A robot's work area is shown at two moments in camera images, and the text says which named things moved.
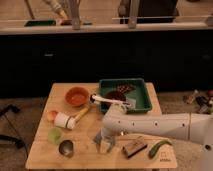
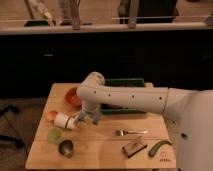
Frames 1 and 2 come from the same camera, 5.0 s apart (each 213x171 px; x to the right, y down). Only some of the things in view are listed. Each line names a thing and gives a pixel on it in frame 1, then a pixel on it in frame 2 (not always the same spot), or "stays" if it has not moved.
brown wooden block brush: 133,149 stays
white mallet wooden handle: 67,121 stays
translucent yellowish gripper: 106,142 -> 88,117
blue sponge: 97,140 -> 95,117
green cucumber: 156,146 stays
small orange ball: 52,115 stays
